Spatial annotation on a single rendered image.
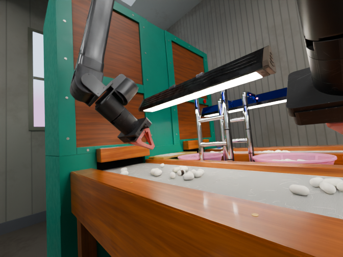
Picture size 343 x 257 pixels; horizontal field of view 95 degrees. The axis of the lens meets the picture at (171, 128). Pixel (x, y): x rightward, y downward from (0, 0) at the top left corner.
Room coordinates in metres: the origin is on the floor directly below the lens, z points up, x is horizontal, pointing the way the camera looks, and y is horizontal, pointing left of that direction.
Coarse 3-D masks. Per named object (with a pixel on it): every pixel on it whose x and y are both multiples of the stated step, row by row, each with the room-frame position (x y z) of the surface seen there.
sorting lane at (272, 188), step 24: (120, 168) 0.89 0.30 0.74; (144, 168) 0.82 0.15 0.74; (168, 168) 0.76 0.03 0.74; (192, 168) 0.71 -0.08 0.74; (216, 168) 0.67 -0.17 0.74; (216, 192) 0.38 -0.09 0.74; (240, 192) 0.37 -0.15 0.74; (264, 192) 0.36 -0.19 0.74; (288, 192) 0.35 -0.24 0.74; (312, 192) 0.34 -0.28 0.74; (336, 192) 0.33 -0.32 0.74; (336, 216) 0.24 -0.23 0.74
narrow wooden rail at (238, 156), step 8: (240, 152) 0.97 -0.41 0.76; (256, 152) 0.90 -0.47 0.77; (264, 152) 0.87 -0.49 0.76; (272, 152) 0.84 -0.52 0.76; (280, 152) 0.81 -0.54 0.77; (312, 152) 0.72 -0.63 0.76; (320, 152) 0.70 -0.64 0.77; (328, 152) 0.69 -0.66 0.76; (336, 152) 0.67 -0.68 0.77; (240, 160) 0.92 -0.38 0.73; (248, 160) 0.89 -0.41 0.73; (296, 160) 0.74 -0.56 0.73; (336, 160) 0.65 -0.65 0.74
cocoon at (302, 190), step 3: (291, 186) 0.34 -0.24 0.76; (294, 186) 0.33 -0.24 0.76; (297, 186) 0.33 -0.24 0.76; (300, 186) 0.33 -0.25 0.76; (303, 186) 0.32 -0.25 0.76; (291, 189) 0.33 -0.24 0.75; (294, 189) 0.33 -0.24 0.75; (297, 189) 0.33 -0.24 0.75; (300, 189) 0.32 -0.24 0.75; (303, 189) 0.32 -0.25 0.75; (306, 189) 0.32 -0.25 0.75; (294, 192) 0.33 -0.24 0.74; (297, 192) 0.33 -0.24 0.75; (300, 192) 0.32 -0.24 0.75; (303, 192) 0.32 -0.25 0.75; (306, 192) 0.32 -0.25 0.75
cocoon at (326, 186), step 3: (321, 183) 0.34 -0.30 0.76; (324, 183) 0.33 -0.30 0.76; (327, 183) 0.33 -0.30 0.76; (321, 186) 0.33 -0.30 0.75; (324, 186) 0.32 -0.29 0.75; (327, 186) 0.32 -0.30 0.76; (330, 186) 0.32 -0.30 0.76; (333, 186) 0.32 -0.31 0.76; (324, 189) 0.32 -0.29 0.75; (327, 189) 0.32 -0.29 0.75; (330, 189) 0.32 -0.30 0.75; (333, 189) 0.31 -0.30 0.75; (327, 192) 0.32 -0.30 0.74; (330, 192) 0.32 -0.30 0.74; (333, 192) 0.32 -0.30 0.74
